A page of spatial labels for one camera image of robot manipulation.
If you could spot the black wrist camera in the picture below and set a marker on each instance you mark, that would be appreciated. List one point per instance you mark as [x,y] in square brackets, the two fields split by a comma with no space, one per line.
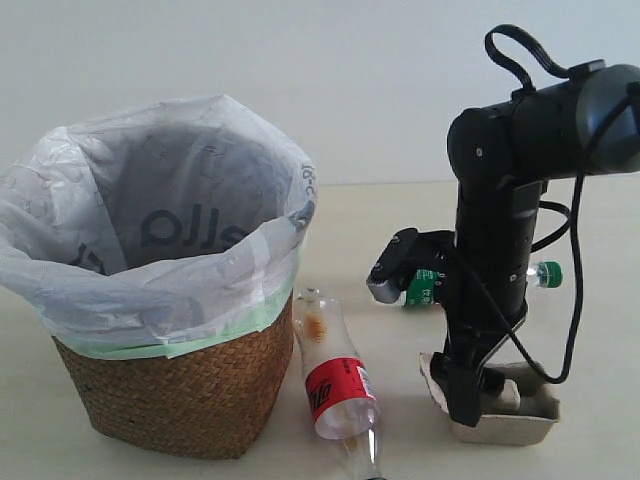
[387,277]

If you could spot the grey cardboard pulp tray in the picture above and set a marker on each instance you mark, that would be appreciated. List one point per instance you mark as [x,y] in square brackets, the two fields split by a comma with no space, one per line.
[522,415]

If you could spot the green label water bottle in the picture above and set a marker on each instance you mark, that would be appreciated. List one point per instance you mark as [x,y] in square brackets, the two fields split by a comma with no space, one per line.
[422,289]

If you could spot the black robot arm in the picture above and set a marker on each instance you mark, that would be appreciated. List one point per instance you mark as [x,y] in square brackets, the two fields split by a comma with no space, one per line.
[503,156]

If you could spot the red label clear bottle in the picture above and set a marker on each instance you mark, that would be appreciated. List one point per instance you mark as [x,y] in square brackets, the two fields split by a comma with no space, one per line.
[343,406]

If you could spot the white plastic bin liner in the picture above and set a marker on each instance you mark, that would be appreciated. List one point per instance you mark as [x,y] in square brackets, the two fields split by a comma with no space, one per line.
[157,231]

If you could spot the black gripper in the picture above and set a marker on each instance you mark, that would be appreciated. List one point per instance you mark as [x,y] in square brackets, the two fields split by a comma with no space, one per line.
[483,302]

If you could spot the brown woven wicker basket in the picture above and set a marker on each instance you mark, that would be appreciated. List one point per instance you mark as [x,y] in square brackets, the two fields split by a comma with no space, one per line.
[210,404]

